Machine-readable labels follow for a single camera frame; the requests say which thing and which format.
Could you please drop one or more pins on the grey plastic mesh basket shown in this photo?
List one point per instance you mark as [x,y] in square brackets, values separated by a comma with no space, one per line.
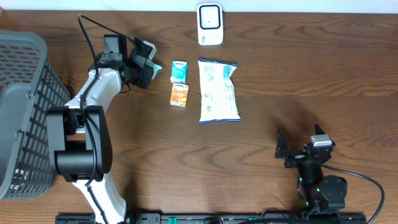
[29,87]

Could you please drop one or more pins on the white barcode scanner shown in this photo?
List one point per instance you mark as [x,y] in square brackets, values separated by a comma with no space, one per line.
[210,24]

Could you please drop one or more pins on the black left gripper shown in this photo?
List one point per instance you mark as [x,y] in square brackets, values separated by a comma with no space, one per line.
[147,73]

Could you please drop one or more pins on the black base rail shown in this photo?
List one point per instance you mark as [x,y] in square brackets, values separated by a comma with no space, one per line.
[273,217]

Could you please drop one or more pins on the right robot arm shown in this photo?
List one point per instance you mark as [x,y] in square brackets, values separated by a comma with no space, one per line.
[323,193]

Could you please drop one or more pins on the cream snack bag blue trim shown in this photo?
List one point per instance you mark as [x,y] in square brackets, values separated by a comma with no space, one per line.
[218,100]

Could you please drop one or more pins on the light teal crinkled packet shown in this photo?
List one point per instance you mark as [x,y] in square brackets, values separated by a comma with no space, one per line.
[156,69]

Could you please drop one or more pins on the teal tissue pack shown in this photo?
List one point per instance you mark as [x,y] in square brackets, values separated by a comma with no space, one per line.
[179,72]

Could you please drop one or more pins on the orange white tissue pack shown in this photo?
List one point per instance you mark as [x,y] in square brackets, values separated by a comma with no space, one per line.
[179,94]

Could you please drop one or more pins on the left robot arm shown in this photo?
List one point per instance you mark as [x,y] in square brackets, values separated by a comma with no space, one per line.
[80,148]

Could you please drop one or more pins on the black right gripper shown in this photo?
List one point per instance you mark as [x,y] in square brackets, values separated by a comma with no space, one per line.
[296,157]

